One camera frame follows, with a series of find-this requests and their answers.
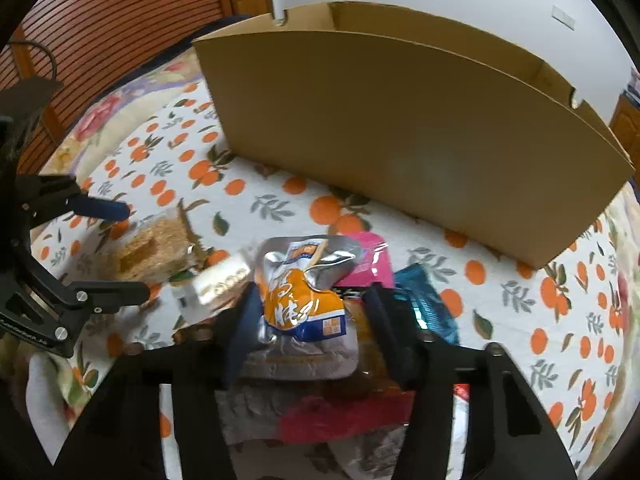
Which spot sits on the pile of printed paper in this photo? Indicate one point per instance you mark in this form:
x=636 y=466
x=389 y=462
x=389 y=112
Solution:
x=634 y=82

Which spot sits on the wooden louvred wardrobe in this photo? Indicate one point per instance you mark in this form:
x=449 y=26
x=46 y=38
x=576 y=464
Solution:
x=125 y=10

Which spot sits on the red snack packet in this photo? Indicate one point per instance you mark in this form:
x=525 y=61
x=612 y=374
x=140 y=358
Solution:
x=340 y=417

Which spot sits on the white wall switch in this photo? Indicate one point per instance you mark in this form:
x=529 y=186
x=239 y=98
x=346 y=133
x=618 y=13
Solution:
x=564 y=16

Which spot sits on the brown cardboard box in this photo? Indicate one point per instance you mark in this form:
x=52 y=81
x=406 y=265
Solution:
x=400 y=135

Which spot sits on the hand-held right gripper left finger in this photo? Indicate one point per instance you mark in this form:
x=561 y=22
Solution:
x=241 y=332

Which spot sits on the orange fruit print blanket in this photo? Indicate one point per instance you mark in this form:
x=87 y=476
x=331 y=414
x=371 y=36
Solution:
x=280 y=200

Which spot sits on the clear brown cracker packet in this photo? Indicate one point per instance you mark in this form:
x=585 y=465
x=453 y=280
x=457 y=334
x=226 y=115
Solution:
x=145 y=245

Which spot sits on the wooden cabinet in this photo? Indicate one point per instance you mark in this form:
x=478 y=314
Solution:
x=625 y=125

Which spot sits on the silver orange snack pouch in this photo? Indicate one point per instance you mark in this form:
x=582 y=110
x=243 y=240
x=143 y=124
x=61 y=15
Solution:
x=300 y=305

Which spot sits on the pink snack packet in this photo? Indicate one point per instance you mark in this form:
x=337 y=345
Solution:
x=372 y=260

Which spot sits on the shiny blue snack packet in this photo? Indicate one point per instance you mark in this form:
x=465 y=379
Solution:
x=425 y=295

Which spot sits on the orange brown snack packet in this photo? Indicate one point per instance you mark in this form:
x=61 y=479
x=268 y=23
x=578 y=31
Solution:
x=361 y=342

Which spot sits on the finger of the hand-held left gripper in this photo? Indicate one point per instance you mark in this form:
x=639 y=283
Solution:
x=102 y=208
x=110 y=294

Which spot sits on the floral quilt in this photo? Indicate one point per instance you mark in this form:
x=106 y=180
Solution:
x=95 y=120

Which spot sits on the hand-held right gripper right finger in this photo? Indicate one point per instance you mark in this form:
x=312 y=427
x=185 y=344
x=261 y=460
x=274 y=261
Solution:
x=382 y=322

